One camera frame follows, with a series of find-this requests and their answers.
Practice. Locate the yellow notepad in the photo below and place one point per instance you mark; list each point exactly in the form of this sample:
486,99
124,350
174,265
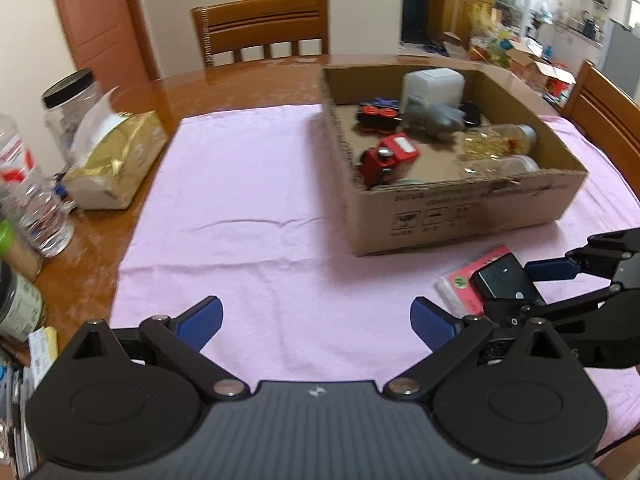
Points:
42,352

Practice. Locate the labelled glass jar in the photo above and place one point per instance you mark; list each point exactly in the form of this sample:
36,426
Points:
17,305

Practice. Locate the brown cardboard box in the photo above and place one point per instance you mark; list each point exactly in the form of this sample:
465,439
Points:
450,210

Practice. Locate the blue slippers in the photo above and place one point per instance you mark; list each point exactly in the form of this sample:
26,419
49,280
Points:
436,49

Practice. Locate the pink tablecloth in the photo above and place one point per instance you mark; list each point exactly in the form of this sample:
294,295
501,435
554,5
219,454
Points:
240,240

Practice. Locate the brown wooden door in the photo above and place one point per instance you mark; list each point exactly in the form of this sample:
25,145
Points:
100,25

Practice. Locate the stack of papers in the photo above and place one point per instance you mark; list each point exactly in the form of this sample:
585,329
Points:
15,410

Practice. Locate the black rectangular device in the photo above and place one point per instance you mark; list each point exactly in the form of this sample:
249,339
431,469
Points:
505,282

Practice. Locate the pink packet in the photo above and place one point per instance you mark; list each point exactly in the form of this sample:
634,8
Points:
460,285

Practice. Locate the clear plastic jar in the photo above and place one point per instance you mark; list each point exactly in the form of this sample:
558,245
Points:
500,166

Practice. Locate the jar of yellow pieces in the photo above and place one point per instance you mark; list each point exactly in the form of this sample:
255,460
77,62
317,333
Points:
495,140

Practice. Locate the grey refrigerator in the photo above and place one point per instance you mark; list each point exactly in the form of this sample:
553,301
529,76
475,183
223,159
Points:
622,55

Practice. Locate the wooden cabinet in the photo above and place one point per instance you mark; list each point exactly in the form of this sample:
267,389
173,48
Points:
462,10

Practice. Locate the clear plastic water bottle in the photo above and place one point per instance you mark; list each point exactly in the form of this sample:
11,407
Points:
30,195

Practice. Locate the grey toy animal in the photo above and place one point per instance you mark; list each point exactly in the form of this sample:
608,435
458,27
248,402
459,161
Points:
432,117

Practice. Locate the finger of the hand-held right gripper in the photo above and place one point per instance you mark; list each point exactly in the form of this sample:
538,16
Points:
575,305
555,267

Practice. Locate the white plastic container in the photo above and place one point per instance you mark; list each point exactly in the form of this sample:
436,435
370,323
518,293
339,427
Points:
432,87

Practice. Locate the jar with green lid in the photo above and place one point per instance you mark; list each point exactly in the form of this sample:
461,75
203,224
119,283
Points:
17,255

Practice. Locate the black toy train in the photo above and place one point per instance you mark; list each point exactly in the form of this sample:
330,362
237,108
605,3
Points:
377,115

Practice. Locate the wooden chair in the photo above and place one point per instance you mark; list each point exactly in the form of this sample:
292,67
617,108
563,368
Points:
610,110
260,20

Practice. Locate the clear jar with black lid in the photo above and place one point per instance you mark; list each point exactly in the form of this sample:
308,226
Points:
65,110

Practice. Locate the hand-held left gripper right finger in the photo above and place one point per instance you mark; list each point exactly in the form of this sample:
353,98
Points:
432,322

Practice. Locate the red toy fire truck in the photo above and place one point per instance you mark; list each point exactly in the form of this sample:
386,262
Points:
390,157

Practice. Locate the gold tissue pack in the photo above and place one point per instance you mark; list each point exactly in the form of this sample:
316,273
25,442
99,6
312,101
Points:
120,160

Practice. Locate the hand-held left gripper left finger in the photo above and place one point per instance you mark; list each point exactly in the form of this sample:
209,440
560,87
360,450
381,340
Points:
202,322

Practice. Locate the pile of boxes and bags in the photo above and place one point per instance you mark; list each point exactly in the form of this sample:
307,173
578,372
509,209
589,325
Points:
520,55

